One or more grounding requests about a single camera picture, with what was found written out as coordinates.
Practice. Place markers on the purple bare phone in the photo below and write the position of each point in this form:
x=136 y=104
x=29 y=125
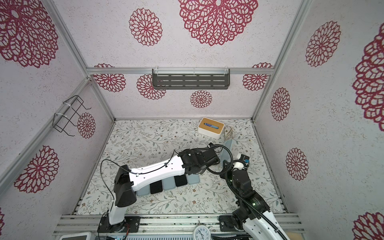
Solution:
x=156 y=187

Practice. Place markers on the light blue phone case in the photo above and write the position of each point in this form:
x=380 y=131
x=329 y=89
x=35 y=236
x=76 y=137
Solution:
x=144 y=191

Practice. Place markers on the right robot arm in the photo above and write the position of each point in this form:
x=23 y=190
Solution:
x=253 y=214

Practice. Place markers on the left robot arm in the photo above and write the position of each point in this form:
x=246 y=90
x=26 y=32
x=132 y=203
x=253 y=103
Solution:
x=128 y=181

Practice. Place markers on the white tissue box wooden lid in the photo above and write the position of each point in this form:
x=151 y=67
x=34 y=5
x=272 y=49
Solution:
x=211 y=128

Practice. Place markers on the white analog clock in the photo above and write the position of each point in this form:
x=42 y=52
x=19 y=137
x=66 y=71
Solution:
x=202 y=232

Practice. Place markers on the white tablet device corner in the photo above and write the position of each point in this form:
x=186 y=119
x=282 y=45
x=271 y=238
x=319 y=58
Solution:
x=78 y=236

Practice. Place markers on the metal base rail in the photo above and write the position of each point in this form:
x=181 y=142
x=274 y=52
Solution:
x=147 y=225

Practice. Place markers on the grey wall shelf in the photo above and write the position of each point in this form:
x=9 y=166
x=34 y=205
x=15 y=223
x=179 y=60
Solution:
x=191 y=79

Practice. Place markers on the black wire wall rack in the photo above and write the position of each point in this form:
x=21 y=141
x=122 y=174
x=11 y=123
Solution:
x=62 y=120

